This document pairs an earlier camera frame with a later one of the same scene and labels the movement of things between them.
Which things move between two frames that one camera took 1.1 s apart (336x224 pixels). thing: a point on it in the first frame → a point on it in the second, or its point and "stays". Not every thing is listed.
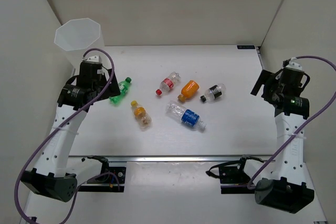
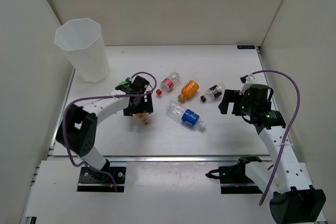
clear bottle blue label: x=184 y=115 stays
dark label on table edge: x=245 y=46 stays
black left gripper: x=112 y=90 → x=145 y=107
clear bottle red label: x=167 y=84 stays
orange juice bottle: x=189 y=90 stays
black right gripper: x=264 y=76 → x=231 y=96
